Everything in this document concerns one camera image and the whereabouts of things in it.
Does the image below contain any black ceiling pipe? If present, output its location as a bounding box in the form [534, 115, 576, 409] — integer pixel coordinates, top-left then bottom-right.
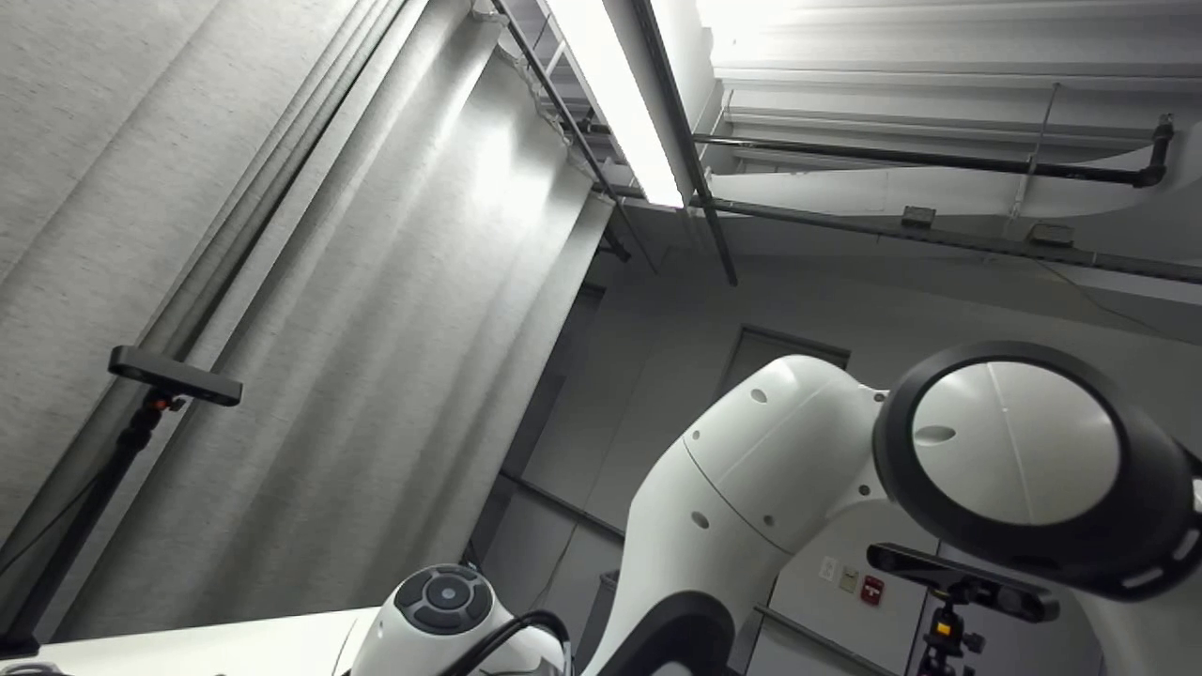
[693, 115, 1176, 190]

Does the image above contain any ceiling light fixture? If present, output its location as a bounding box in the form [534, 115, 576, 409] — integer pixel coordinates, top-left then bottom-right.
[545, 0, 688, 210]

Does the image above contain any camera on mount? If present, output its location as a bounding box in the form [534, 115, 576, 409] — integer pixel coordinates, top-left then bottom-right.
[0, 345, 244, 659]

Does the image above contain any grey curtain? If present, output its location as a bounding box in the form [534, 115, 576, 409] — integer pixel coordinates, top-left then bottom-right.
[0, 0, 615, 645]

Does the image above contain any grey door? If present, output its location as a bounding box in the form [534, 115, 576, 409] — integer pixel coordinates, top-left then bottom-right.
[716, 325, 852, 403]

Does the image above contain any camera on tripod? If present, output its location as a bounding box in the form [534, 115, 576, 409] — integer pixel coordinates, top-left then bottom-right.
[866, 542, 1061, 676]

